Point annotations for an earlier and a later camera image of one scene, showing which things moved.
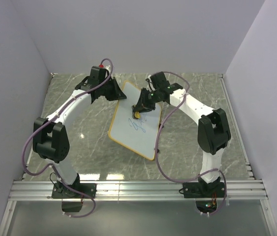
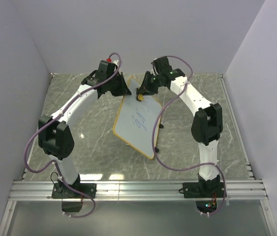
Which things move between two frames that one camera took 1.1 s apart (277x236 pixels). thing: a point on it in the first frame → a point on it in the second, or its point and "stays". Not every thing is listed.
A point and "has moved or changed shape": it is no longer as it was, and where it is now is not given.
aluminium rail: [136, 191] stays
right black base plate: [203, 190] stays
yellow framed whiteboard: [141, 134] has moved or changed shape
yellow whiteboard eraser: [137, 114] has moved or changed shape
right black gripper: [142, 105] → [145, 89]
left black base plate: [61, 191] stays
